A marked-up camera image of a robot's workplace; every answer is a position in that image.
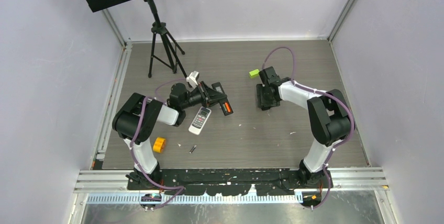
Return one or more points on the orange battery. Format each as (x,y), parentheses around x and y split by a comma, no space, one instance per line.
(227,107)

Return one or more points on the green block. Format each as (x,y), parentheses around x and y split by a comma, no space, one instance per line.
(254,73)

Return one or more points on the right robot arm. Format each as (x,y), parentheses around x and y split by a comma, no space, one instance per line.
(329,117)

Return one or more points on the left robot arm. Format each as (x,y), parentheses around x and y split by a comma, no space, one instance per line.
(135,121)

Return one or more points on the black battery near front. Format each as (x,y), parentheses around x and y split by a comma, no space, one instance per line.
(192,149)

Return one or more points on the black remote control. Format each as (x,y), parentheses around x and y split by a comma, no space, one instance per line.
(223,107)

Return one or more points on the white cable duct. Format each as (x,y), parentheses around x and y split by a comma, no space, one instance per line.
(157,199)

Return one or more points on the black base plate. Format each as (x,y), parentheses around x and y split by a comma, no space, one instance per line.
(228,182)

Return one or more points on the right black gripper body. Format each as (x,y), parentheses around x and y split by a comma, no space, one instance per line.
(268,101)

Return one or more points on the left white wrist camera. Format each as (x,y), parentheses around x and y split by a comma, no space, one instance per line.
(192,79)

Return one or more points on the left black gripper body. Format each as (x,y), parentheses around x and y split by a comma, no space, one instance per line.
(199,96)

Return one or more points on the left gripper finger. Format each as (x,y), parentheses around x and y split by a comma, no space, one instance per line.
(214,89)
(218,98)

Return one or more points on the white remote control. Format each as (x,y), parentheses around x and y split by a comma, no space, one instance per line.
(199,120)

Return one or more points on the yellow toy block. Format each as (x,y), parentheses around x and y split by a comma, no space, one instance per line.
(159,145)

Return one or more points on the black tripod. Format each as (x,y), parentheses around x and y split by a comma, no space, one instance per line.
(169,43)

